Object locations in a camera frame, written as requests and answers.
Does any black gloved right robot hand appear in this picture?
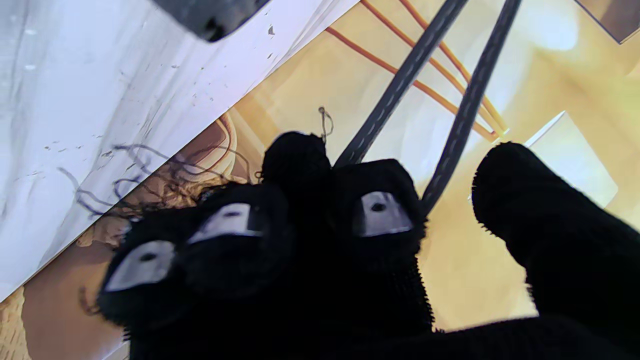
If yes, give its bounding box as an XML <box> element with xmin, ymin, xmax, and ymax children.
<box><xmin>97</xmin><ymin>131</ymin><xmax>640</xmax><ymax>360</ymax></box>

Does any grey felt storage pouch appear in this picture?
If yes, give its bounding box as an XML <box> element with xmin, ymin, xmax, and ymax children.
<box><xmin>152</xmin><ymin>0</ymin><xmax>523</xmax><ymax>216</ymax></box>

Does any knitted cushion beside armrest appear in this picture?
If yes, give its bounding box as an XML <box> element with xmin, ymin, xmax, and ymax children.
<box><xmin>75</xmin><ymin>170</ymin><xmax>241</xmax><ymax>248</ymax></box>

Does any floor lamp with wooden tripod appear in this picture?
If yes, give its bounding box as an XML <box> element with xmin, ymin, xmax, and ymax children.
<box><xmin>325</xmin><ymin>0</ymin><xmax>620</xmax><ymax>210</ymax></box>

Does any knitted cushion on sofa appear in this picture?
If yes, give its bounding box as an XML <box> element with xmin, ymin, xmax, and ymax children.
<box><xmin>0</xmin><ymin>287</ymin><xmax>32</xmax><ymax>360</ymax></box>

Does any dark flat screen television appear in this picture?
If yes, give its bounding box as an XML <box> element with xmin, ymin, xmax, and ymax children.
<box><xmin>574</xmin><ymin>0</ymin><xmax>640</xmax><ymax>45</ymax></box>

